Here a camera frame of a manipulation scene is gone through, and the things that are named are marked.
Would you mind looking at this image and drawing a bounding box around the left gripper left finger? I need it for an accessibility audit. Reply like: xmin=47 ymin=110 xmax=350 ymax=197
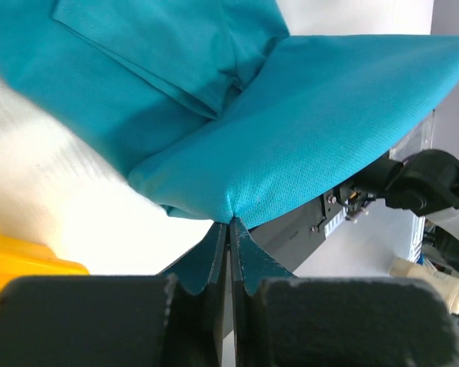
xmin=0 ymin=223 xmax=227 ymax=366

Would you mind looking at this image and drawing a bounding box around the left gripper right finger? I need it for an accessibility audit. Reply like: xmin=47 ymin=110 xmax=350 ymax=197
xmin=229 ymin=218 xmax=459 ymax=366

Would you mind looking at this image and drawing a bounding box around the right white cable duct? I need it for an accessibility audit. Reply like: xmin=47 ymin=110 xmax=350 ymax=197
xmin=324 ymin=212 xmax=346 ymax=238

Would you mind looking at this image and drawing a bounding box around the teal t shirt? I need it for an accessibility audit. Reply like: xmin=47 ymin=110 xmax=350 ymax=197
xmin=0 ymin=1 xmax=459 ymax=227

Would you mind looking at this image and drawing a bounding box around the yellow plastic tray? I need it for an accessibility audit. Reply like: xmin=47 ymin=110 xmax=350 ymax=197
xmin=0 ymin=232 xmax=89 ymax=291

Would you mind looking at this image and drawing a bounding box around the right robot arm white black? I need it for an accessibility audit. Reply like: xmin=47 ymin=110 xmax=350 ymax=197
xmin=352 ymin=149 xmax=459 ymax=273

